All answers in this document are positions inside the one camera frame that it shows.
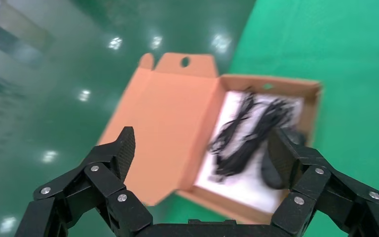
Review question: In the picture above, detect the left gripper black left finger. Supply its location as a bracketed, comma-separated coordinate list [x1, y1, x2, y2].
[14, 126, 153, 237]

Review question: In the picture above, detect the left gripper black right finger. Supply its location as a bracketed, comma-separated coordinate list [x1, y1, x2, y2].
[266, 127, 379, 237]

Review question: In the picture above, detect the black data cable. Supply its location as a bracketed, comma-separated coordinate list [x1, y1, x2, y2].
[207, 92, 297, 180]

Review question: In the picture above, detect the orange cardboard box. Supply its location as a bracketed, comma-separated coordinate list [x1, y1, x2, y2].
[97, 52, 323, 226]

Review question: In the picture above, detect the white printed instruction sheet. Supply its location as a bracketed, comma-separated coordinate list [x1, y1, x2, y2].
[194, 90, 305, 215]

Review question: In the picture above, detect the green table mat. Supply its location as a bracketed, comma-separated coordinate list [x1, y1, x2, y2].
[150, 0, 379, 237]

